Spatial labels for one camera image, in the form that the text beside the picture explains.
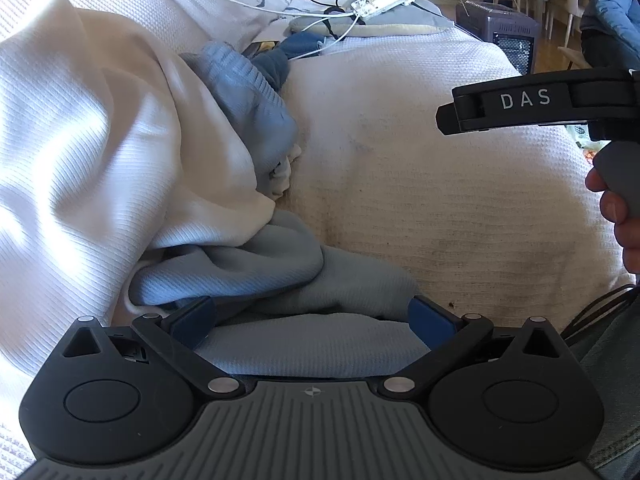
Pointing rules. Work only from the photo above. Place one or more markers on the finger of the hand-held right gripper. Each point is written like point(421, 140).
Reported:
point(462, 112)

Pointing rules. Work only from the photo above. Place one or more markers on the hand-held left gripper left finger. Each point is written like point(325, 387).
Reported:
point(192, 320)

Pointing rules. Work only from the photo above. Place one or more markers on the dark blue cloth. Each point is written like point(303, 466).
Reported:
point(270, 67)

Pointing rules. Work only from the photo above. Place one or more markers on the trash bin with plastic bag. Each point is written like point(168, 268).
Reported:
point(580, 135)

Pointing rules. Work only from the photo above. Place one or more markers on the white t-shirt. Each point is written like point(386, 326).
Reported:
point(100, 160)

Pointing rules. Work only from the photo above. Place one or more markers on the person's jeans leg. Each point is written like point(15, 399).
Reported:
point(615, 385)

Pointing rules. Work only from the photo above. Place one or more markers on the white quilted sofa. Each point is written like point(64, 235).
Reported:
point(425, 185)

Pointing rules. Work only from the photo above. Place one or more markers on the grey cushion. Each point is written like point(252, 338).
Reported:
point(395, 25)

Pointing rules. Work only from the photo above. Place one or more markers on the dark purple space heater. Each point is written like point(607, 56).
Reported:
point(510, 35)

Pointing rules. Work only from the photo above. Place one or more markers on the light blue pants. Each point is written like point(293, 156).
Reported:
point(280, 265)

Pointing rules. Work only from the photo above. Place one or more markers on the person's right hand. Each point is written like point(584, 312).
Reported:
point(625, 225)

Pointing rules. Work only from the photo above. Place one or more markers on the white printed cushion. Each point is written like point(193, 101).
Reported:
point(210, 0)

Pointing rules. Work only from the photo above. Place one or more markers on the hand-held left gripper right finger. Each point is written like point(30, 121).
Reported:
point(430, 320)

